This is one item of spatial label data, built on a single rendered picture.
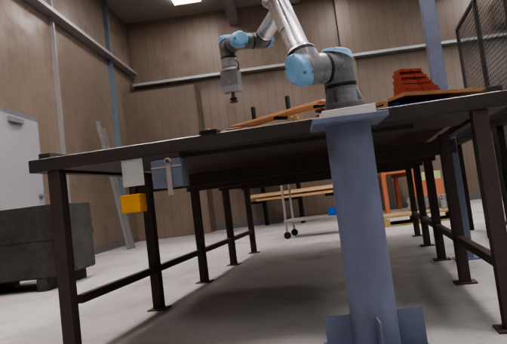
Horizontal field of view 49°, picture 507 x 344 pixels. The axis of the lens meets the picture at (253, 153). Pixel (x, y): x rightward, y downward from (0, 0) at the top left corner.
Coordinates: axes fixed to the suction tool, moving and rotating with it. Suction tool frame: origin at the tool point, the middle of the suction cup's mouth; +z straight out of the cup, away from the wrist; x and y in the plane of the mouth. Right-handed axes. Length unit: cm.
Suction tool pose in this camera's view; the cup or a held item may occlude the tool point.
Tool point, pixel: (234, 102)
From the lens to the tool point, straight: 260.4
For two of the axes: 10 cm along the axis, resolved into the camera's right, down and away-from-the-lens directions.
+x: -3.2, -0.4, -9.5
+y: -9.4, 1.4, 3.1
